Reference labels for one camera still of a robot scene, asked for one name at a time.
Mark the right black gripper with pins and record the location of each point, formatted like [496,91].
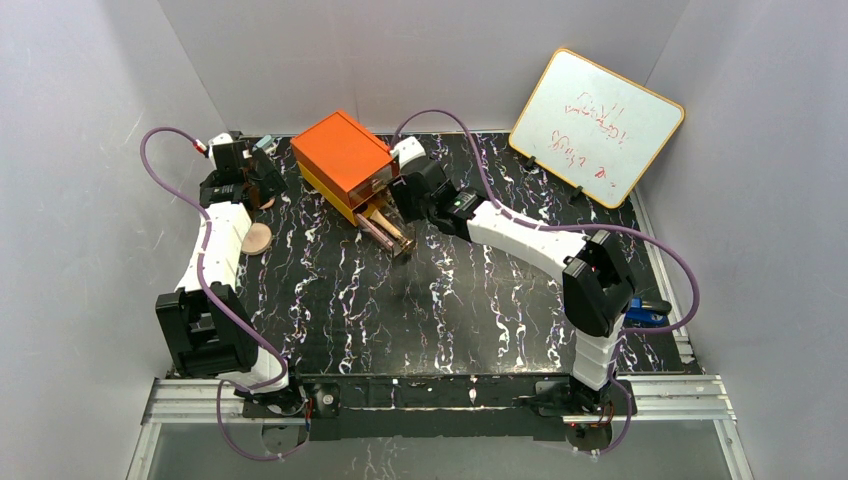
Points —
[403,188]

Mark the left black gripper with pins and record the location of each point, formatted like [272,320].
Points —
[258,172]

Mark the orange drawer organizer box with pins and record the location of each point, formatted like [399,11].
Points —
[345,162]

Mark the wooden makeup brush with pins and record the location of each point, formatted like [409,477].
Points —
[402,241]

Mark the pink lipstick box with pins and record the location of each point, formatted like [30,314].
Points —
[383,238]

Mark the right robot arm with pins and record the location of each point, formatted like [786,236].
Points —
[597,283]

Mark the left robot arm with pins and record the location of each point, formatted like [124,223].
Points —
[207,330]

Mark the yellow framed whiteboard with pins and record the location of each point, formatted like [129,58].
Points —
[593,128]

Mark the blue black stapler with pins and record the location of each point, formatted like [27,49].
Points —
[652,313]

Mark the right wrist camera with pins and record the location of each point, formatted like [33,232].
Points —
[407,150]

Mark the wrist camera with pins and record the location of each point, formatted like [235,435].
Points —
[407,150]
[225,138]

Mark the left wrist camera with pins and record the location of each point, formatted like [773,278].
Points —
[225,138]

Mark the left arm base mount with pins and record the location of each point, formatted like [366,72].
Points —
[291,401]

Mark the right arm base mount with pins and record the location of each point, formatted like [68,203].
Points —
[567,397]

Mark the aluminium rail frame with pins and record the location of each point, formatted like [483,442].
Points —
[505,426]

